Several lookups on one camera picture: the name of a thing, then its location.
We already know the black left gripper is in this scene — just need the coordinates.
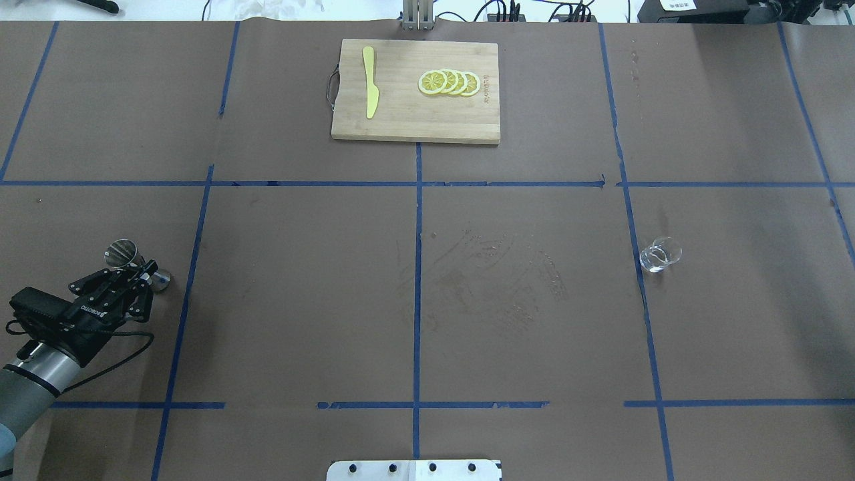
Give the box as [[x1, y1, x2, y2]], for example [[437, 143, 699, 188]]
[[52, 260, 158, 367]]

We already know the steel jigger measuring cup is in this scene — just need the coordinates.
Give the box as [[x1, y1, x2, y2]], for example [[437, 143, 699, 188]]
[[104, 238, 172, 293]]

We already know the clear glass cup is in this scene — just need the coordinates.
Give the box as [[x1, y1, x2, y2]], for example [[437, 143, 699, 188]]
[[639, 236, 682, 273]]

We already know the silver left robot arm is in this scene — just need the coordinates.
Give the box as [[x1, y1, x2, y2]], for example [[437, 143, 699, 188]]
[[1, 260, 172, 480]]

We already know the black tripod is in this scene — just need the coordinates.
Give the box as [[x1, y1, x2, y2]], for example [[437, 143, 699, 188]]
[[77, 0, 120, 15]]

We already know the yellow plastic knife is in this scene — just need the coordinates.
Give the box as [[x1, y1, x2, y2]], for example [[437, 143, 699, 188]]
[[361, 45, 381, 120]]

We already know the bamboo cutting board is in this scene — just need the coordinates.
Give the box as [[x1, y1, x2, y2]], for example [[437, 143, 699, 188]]
[[331, 39, 501, 145]]

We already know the front lemon slice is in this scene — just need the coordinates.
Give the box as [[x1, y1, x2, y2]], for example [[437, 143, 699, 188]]
[[417, 70, 448, 96]]

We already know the lemon slice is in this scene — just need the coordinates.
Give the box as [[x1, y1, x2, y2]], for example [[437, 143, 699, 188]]
[[449, 71, 468, 96], [417, 70, 448, 96], [440, 68, 462, 95], [459, 72, 482, 98]]

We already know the back lemon slice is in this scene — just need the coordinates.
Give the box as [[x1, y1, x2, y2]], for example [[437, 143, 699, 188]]
[[459, 72, 482, 98]]

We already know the black power strip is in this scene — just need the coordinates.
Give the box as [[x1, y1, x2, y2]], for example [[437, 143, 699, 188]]
[[479, 9, 598, 23]]

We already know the black huawei monitor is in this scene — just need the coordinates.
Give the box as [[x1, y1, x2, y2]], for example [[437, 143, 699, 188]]
[[637, 1, 750, 24]]

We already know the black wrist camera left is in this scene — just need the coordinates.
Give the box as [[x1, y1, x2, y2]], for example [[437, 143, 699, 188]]
[[9, 287, 71, 337]]

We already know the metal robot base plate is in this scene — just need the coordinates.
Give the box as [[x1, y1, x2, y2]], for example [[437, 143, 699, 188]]
[[326, 459, 503, 480]]

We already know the aluminium frame post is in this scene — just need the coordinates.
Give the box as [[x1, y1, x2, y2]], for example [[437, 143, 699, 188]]
[[400, 0, 436, 31]]

